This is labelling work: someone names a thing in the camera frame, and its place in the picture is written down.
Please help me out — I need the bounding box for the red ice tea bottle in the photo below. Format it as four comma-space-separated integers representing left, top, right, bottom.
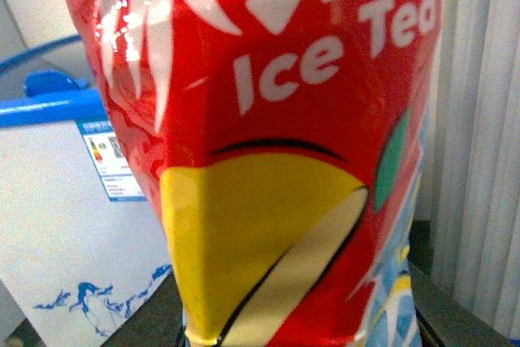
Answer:
66, 0, 442, 346

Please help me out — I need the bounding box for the sliding glass freezer lid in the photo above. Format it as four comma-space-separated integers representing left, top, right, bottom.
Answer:
1, 34, 92, 98

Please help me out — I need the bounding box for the blue energy label sticker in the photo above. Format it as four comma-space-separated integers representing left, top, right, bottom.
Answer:
76, 119, 146, 202

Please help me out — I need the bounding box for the white blue chest freezer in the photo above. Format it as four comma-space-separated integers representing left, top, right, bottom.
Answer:
1, 42, 171, 346

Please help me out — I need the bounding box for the grey vertical curtain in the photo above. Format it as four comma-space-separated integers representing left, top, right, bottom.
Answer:
416, 0, 519, 340

